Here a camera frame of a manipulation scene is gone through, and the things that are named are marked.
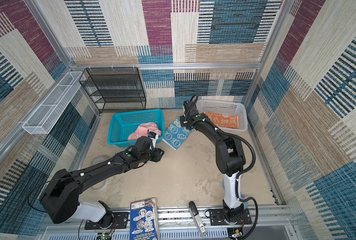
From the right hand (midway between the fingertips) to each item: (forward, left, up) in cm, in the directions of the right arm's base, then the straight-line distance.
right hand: (185, 120), depth 97 cm
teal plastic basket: (+8, +46, -12) cm, 49 cm away
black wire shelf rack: (+26, +49, +6) cm, 56 cm away
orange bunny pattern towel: (+9, -28, -12) cm, 32 cm away
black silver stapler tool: (-53, -2, -9) cm, 53 cm away
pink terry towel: (-3, +28, -6) cm, 29 cm away
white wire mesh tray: (-11, +68, +21) cm, 72 cm away
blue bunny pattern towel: (-3, +7, -10) cm, 12 cm away
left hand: (-20, +14, -2) cm, 24 cm away
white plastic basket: (+18, -32, -8) cm, 38 cm away
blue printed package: (-52, +22, -10) cm, 58 cm away
